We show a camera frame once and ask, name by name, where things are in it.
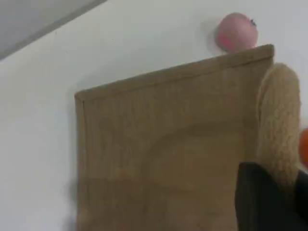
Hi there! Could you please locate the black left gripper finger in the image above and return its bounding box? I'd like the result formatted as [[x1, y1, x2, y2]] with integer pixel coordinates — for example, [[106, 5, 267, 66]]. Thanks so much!
[[295, 168, 308, 217], [235, 162, 308, 231]]

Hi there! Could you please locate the brown burlap tote bag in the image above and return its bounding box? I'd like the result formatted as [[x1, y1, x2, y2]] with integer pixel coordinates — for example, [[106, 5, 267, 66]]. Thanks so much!
[[74, 44, 303, 231]]

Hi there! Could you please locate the orange tangerine with stem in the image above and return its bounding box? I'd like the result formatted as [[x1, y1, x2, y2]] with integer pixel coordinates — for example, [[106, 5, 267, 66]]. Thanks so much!
[[299, 128, 308, 168]]

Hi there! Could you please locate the pink peach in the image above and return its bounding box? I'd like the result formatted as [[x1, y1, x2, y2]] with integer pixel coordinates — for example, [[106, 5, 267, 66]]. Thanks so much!
[[215, 12, 259, 53]]

